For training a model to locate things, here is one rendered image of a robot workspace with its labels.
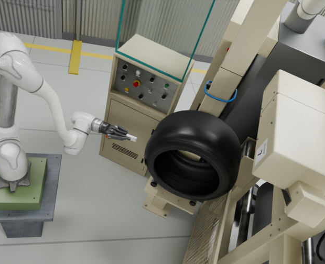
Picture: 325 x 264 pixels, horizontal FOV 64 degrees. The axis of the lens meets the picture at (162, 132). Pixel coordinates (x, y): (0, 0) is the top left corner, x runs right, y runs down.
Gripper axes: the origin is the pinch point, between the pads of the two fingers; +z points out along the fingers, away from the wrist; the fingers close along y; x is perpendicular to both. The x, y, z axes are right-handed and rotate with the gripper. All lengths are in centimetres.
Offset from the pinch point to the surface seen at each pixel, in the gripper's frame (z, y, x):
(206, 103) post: 36, 27, -23
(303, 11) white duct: 72, 78, -72
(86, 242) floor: -21, -32, 110
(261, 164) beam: 65, -34, -50
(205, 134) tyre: 42, -5, -28
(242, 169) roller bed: 73, 20, 14
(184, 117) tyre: 28.3, 5.8, -25.5
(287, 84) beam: 70, 14, -58
